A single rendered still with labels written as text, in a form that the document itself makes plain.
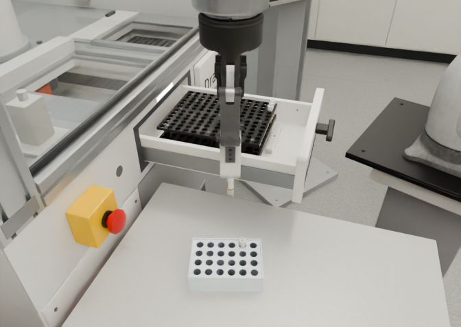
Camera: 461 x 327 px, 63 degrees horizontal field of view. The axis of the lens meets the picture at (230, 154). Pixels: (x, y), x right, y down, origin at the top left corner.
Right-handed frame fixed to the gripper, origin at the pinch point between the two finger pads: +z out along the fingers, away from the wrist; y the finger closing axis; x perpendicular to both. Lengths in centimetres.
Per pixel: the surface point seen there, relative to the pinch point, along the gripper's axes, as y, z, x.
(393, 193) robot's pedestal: 28, 32, -41
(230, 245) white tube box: 0.7, 20.9, 0.0
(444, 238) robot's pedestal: 19, 39, -52
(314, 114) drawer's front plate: 23.4, 6.8, -16.9
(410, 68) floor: 262, 98, -150
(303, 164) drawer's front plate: 8.3, 8.0, -12.7
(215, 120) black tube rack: 25.2, 9.6, 3.7
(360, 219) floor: 84, 99, -61
